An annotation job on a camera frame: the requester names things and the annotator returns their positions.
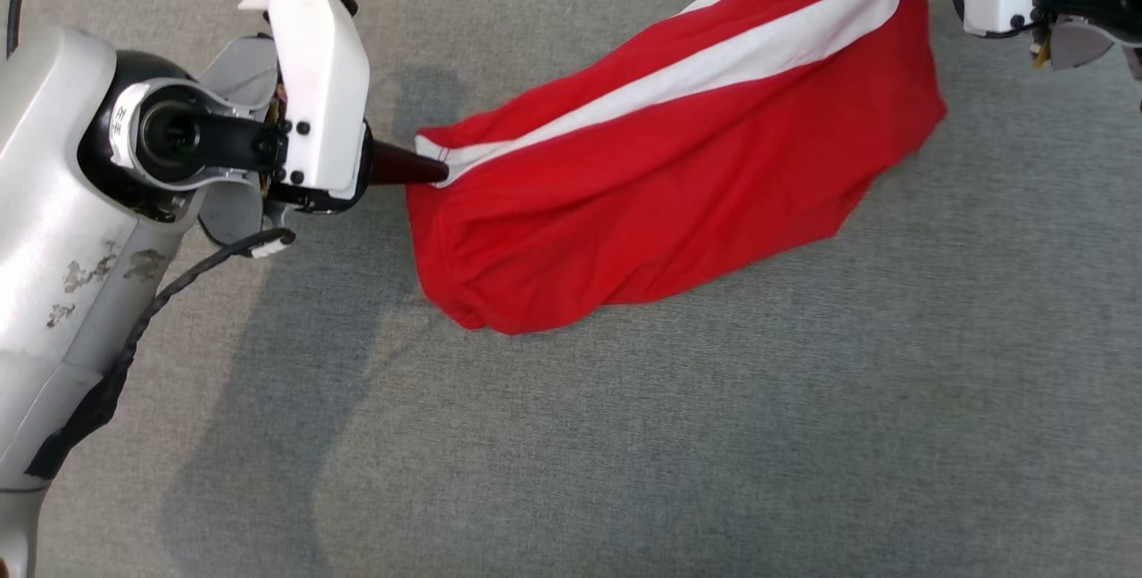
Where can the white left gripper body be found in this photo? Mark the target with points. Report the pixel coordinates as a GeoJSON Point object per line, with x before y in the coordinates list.
{"type": "Point", "coordinates": [321, 87]}

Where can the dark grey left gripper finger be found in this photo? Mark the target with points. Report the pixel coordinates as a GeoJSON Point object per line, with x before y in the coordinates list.
{"type": "Point", "coordinates": [401, 165]}

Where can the red white basketball shorts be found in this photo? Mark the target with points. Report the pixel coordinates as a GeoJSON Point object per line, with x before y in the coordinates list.
{"type": "Point", "coordinates": [669, 177]}

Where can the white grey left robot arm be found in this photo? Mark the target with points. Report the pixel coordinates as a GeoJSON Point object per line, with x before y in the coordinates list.
{"type": "Point", "coordinates": [53, 203]}

